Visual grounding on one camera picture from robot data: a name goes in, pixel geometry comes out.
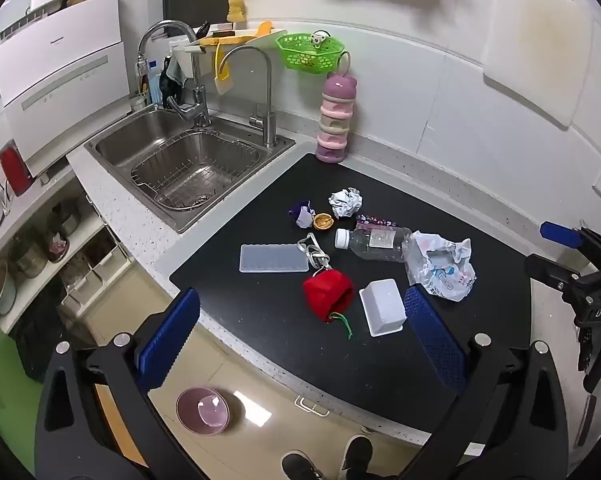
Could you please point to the pink stacked container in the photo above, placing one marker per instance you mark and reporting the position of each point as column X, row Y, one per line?
column 335, row 120

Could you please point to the purple wrapper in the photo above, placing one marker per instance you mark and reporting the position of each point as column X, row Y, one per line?
column 300, row 214

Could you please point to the dark dish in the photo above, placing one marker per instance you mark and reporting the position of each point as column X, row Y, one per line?
column 60, row 245

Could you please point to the tall chrome faucet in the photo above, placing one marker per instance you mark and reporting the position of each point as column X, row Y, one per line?
column 199, row 105

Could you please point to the grey ribbon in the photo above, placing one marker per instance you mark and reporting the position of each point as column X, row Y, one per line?
column 314, row 252

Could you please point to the green cabinet door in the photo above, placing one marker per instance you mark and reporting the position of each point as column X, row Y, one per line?
column 0, row 385

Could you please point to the white shelf unit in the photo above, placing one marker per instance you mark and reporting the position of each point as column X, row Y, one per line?
column 98, row 230

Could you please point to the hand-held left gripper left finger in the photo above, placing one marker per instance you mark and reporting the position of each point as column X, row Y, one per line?
column 168, row 340

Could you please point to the stainless steel sink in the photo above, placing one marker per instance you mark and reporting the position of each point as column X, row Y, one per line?
column 120, row 142

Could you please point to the clear plastic bottle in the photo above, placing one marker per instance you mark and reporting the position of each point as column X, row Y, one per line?
column 375, row 242

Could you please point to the small panda toy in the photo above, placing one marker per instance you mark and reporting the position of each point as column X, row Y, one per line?
column 319, row 40

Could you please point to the white dishwasher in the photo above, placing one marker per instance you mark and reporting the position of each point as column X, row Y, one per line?
column 65, row 75

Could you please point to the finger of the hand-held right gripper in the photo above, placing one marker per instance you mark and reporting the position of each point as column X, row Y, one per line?
column 558, row 234
column 550, row 267

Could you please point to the black bag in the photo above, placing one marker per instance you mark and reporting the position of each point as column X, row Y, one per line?
column 38, row 330

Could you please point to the white plastic bag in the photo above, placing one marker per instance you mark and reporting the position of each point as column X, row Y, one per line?
column 443, row 270

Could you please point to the translucent plastic lid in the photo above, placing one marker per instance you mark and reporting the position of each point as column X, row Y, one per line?
column 273, row 258

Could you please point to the crumpled paper ball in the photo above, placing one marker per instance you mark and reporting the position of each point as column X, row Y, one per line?
column 345, row 202

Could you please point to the metal pot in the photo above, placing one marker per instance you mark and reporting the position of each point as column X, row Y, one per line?
column 28, row 255

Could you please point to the walnut shell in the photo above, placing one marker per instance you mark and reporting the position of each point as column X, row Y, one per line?
column 323, row 222

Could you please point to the blue bottle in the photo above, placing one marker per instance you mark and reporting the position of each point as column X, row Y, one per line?
column 154, row 85

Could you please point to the black shoe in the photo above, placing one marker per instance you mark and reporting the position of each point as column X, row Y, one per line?
column 300, row 467
column 356, row 455

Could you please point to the white plastic box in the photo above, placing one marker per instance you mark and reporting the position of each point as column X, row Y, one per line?
column 383, row 307

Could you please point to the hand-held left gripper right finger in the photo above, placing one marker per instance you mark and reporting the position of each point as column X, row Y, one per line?
column 433, row 340

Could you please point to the dark hanging cloth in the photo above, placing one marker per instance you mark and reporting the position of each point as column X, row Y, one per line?
column 173, row 77

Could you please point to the pink round bin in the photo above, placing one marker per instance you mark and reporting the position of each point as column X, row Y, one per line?
column 203, row 410

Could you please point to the red container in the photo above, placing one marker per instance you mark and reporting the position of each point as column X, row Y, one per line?
column 14, row 170

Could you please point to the green plastic basket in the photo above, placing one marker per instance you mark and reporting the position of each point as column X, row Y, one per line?
column 305, row 57

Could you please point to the orange floor mat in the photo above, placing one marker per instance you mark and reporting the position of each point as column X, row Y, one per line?
column 118, row 427

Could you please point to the yellow drain rack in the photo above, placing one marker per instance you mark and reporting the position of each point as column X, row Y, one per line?
column 253, row 35

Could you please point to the yellow hanging scraper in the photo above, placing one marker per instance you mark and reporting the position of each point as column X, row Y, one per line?
column 223, row 77

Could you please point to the slim chrome faucet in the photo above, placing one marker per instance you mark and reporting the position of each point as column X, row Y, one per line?
column 269, row 125

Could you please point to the white storage boxes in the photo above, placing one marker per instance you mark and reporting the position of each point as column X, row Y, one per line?
column 98, row 272

